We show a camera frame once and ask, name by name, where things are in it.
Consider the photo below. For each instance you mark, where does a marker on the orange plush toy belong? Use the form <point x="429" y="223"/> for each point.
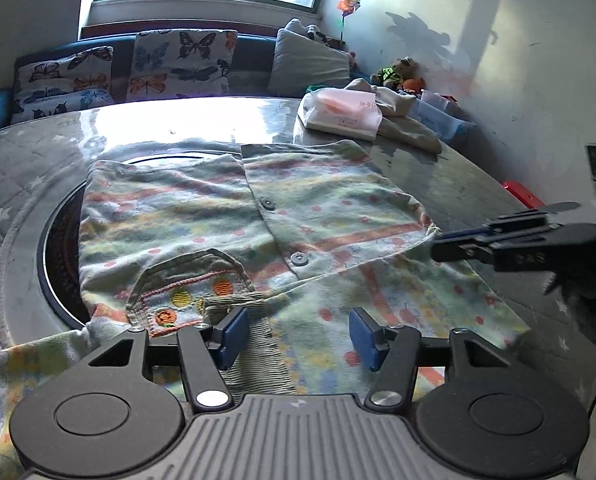
<point x="414" y="85"/>

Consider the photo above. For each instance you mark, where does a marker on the red plastic stool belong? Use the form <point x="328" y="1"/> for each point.
<point x="523" y="195"/>

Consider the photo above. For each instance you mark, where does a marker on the colourful pinwheel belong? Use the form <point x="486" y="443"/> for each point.
<point x="349" y="4"/>

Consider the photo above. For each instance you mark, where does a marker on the pink and white wipes packet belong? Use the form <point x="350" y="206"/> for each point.
<point x="338" y="112"/>

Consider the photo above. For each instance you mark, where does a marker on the large butterfly print pillow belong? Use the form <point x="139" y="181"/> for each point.
<point x="183" y="62"/>

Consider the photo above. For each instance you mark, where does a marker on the clear plastic storage box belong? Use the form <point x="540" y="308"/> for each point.
<point x="443" y="117"/>

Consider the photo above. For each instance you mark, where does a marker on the grey cushion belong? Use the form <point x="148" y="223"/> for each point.
<point x="303" y="65"/>

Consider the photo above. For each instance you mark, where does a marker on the teddy bear in green vest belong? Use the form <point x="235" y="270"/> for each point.
<point x="395" y="72"/>

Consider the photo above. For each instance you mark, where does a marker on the blue sofa bench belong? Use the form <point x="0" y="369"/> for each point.
<point x="120" y="65"/>

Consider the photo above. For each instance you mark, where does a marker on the black and white plush toy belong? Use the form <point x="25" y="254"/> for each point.
<point x="320" y="35"/>

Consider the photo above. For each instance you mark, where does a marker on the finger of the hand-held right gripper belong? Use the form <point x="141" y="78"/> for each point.
<point x="463" y="249"/>
<point x="523" y="222"/>

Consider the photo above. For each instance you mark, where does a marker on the green printed child's garment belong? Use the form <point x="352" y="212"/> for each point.
<point x="328" y="200"/>

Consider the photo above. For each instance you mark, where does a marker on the black round induction cooker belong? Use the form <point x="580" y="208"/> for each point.
<point x="60" y="260"/>

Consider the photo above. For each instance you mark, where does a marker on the beige cloth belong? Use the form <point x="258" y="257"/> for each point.
<point x="408" y="125"/>

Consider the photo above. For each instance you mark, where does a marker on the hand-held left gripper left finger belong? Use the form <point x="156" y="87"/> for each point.
<point x="233" y="332"/>

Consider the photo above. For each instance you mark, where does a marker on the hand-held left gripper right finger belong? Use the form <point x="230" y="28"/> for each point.
<point x="365" y="337"/>

